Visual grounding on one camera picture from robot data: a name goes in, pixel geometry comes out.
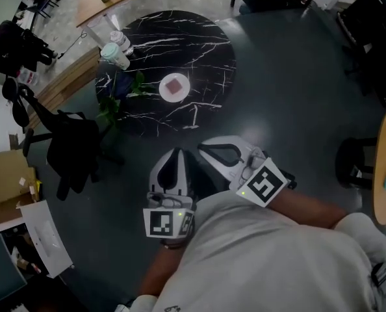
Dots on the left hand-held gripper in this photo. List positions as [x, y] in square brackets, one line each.
[162, 221]

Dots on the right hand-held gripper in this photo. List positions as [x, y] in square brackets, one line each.
[264, 182]

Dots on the white round plate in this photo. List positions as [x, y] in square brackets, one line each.
[167, 94]

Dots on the red piece of meat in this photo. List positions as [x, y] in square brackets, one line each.
[174, 86]

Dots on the person's right forearm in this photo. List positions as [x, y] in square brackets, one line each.
[306, 208]

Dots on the person's left forearm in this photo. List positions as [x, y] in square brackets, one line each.
[159, 268]

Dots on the dark wristband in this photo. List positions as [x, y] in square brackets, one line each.
[173, 245]

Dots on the green leafy plant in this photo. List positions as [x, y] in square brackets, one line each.
[110, 107]

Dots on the black jacket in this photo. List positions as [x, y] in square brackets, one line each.
[74, 148]

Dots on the person's white shirt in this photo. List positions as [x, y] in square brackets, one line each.
[261, 262]

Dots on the black round stool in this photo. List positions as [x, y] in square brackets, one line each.
[352, 161]

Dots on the white flat panel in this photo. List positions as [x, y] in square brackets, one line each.
[46, 236]

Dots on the cup with mint lid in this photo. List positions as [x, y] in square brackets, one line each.
[115, 55]

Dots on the stack of wooden planks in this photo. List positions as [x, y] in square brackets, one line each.
[66, 80]

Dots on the clear bottle with white cap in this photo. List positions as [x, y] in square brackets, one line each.
[120, 39]

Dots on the brown cardboard box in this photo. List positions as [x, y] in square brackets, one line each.
[4, 177]

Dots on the black office chair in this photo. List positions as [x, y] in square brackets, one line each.
[17, 102]

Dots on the clear plastic bag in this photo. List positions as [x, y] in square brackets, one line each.
[28, 76]

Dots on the black bulky chair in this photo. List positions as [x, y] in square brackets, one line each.
[371, 28]

